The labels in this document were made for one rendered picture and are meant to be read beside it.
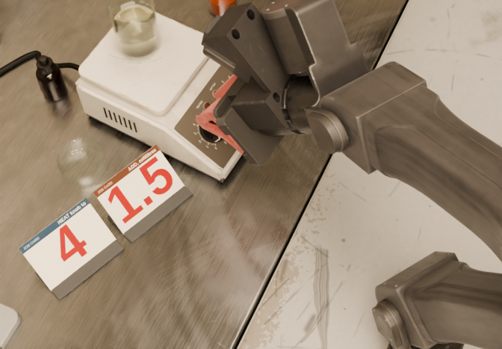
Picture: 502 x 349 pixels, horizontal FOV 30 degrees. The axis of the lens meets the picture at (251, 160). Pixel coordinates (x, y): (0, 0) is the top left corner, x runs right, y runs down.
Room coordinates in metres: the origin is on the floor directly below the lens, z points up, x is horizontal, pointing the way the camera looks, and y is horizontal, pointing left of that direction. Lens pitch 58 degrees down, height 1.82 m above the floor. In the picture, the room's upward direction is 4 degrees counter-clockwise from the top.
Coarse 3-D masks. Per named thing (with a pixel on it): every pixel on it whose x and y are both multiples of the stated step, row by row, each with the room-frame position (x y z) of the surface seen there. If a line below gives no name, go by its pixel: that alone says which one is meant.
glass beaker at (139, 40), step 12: (108, 0) 0.69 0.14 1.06; (120, 0) 0.70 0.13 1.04; (132, 0) 0.70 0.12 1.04; (144, 0) 0.70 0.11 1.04; (108, 12) 0.67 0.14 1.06; (120, 24) 0.66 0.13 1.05; (132, 24) 0.65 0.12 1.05; (144, 24) 0.66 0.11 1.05; (156, 24) 0.67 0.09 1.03; (120, 36) 0.66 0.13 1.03; (132, 36) 0.65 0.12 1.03; (144, 36) 0.66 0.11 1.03; (156, 36) 0.67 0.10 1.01; (120, 48) 0.66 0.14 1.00; (132, 48) 0.65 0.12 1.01; (144, 48) 0.66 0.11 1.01; (156, 48) 0.67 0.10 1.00
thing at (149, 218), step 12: (180, 180) 0.54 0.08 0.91; (168, 192) 0.53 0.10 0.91; (180, 192) 0.53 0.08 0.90; (156, 204) 0.51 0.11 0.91; (168, 204) 0.51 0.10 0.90; (180, 204) 0.51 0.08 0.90; (108, 216) 0.50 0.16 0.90; (144, 216) 0.50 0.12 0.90; (156, 216) 0.50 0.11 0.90; (120, 228) 0.48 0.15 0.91; (132, 228) 0.49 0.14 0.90; (144, 228) 0.48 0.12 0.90; (132, 240) 0.47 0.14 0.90
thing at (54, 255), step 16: (64, 224) 0.48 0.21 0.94; (80, 224) 0.48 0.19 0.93; (96, 224) 0.48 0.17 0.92; (48, 240) 0.46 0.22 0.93; (64, 240) 0.47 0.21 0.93; (80, 240) 0.47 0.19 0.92; (96, 240) 0.47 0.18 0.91; (32, 256) 0.45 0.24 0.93; (48, 256) 0.45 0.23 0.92; (64, 256) 0.45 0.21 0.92; (80, 256) 0.45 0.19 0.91; (48, 272) 0.43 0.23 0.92; (64, 272) 0.44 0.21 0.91
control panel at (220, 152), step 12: (216, 72) 0.65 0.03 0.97; (228, 72) 0.65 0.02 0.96; (216, 84) 0.63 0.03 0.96; (204, 96) 0.62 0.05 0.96; (192, 108) 0.60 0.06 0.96; (204, 108) 0.60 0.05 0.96; (180, 120) 0.59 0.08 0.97; (192, 120) 0.59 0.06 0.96; (180, 132) 0.57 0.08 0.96; (192, 132) 0.57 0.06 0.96; (204, 144) 0.56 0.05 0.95; (216, 144) 0.57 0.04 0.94; (228, 144) 0.57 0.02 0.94; (216, 156) 0.55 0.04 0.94; (228, 156) 0.55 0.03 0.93
